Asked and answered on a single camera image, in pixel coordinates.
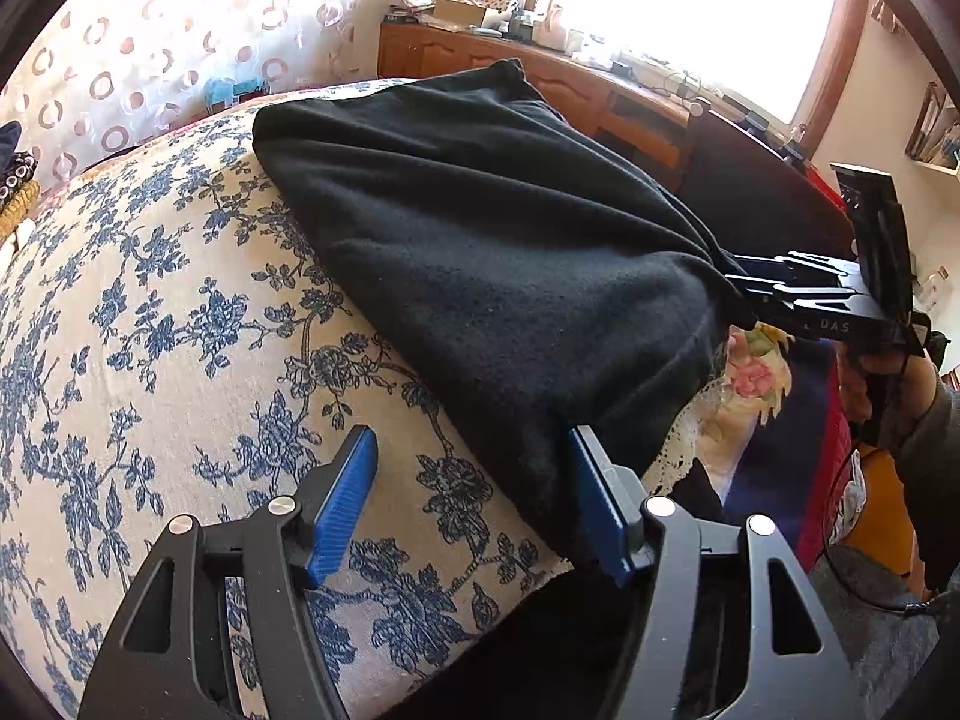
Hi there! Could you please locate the black garment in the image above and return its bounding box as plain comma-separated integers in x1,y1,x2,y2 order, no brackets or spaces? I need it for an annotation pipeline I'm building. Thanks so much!
252,59,754,557

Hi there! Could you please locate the stack of folded clothes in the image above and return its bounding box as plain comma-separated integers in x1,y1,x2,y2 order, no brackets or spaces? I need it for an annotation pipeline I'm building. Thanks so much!
0,121,41,244

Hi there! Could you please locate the right hand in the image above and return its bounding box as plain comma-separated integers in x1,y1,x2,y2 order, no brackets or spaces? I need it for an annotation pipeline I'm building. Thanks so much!
836,343,939,450

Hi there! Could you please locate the floral pink bedspread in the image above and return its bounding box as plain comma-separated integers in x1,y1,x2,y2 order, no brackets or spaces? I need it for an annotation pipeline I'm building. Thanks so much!
641,322,794,500

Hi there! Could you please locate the navy blue bed sheet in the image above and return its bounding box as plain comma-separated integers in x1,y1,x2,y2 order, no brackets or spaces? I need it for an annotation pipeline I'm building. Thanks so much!
722,340,850,559

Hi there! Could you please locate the long wooden sideboard cabinet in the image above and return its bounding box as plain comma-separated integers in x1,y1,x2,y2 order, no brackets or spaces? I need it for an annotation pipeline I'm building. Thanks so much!
377,21,688,190

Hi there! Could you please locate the blue floral white quilt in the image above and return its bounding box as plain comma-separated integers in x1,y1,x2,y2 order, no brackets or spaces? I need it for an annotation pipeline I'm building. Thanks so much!
2,106,565,718

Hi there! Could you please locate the pink bottle on sideboard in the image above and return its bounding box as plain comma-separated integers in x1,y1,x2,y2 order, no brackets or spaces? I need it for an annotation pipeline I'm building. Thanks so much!
532,5,569,54

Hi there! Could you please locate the cardboard box on sideboard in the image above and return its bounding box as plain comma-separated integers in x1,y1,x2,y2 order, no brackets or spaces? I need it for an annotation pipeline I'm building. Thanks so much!
433,0,487,26

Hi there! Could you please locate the teal object behind bed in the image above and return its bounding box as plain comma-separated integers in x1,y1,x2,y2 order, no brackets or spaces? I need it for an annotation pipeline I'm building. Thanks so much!
203,78,270,114

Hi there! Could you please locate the circle-pattern sheer curtain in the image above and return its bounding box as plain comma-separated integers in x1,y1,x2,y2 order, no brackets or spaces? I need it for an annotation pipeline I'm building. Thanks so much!
2,0,384,188

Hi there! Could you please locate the window with wooden frame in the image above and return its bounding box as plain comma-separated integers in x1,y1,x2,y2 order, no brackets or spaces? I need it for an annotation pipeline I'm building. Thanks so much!
537,0,871,138

